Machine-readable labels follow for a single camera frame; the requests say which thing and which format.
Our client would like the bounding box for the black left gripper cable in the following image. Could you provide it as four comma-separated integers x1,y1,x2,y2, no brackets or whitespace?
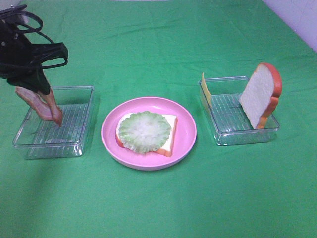
0,4,68,75

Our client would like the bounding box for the clear plastic tray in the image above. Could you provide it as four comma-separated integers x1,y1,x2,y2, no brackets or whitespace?
12,86,95,159
198,76,280,146

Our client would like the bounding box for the bacon strip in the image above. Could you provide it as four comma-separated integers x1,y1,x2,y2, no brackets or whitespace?
15,86,53,121
43,89,63,126

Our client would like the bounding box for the green lettuce leaf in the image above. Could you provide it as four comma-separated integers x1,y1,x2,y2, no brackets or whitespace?
118,111,172,154

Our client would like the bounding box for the right clear plastic tray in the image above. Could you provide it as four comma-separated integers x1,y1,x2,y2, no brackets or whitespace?
198,76,280,146

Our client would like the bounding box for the pink round plate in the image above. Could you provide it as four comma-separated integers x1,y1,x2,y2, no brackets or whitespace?
101,97,197,171

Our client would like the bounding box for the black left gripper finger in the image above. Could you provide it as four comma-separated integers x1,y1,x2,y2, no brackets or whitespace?
6,76,37,91
29,69,51,95

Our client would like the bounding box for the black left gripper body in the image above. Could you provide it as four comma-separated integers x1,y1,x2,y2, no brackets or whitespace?
0,20,68,78

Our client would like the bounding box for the green table cloth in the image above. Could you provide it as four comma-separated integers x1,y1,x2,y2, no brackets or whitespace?
0,0,317,238

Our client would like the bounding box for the yellow cheese slice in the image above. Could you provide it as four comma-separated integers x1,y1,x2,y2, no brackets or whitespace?
201,73,212,108

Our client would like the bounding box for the toast bread slice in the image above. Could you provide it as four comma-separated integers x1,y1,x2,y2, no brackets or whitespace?
115,113,178,157
239,63,282,129

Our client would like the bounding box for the left clear plastic tray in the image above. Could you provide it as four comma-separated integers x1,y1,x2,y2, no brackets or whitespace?
12,86,95,159

